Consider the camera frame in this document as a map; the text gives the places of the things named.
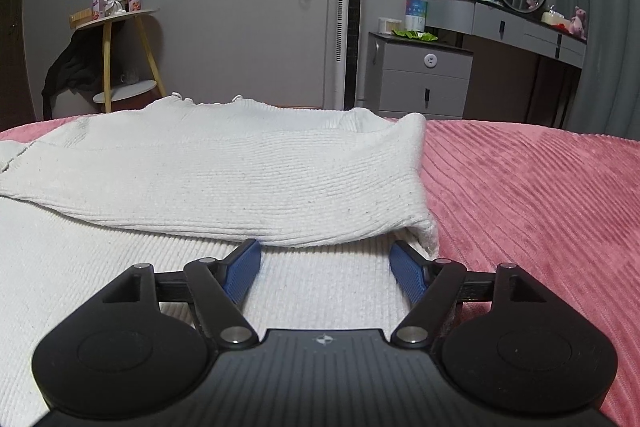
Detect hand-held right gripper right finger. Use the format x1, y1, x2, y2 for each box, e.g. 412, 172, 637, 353
389, 240, 552, 350

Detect white knit sweater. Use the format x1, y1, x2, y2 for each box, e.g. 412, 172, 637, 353
0, 93, 440, 420

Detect dark hanging garment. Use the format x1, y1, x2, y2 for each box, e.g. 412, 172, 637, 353
41, 27, 109, 118

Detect pink ribbed blanket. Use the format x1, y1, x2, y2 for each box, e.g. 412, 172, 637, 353
0, 109, 640, 427

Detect round wooden side table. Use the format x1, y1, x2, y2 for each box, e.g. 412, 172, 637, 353
73, 6, 171, 113

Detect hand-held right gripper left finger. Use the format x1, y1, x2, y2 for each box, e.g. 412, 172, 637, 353
101, 239, 262, 351

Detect pink plush toy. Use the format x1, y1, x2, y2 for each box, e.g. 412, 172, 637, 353
568, 6, 589, 40

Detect grey dressing table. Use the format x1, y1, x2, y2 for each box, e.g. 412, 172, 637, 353
425, 0, 587, 128

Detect white tower fan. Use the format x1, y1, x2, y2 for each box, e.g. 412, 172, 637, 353
322, 0, 362, 112

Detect grey curtain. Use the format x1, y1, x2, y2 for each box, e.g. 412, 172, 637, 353
554, 0, 640, 138

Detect dark wooden door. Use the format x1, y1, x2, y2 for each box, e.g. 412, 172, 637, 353
0, 0, 34, 130

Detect green wrapper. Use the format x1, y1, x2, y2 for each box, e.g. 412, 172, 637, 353
392, 29, 439, 43

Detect grey nightstand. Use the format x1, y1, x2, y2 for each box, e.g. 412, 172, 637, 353
367, 31, 474, 119

